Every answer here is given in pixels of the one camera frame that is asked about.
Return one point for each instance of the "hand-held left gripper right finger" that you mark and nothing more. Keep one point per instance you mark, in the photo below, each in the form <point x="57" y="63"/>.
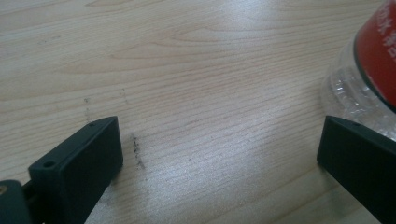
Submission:
<point x="358" y="158"/>

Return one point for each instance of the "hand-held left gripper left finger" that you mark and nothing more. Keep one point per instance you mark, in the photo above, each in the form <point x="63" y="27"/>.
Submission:
<point x="77" y="168"/>

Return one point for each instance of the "clear plastic bottle red label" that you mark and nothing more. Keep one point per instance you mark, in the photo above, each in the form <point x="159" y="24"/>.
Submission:
<point x="370" y="68"/>

